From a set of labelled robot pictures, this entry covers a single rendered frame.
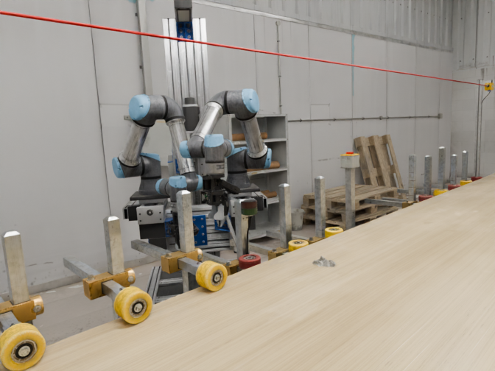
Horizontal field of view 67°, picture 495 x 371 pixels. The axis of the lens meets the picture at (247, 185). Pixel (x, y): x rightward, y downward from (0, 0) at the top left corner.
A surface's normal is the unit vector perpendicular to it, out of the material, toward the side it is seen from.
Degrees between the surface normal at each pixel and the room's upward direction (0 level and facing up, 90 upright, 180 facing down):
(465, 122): 90
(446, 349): 0
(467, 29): 90
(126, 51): 90
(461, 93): 90
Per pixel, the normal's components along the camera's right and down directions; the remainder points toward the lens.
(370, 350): -0.05, -0.99
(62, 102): 0.62, 0.08
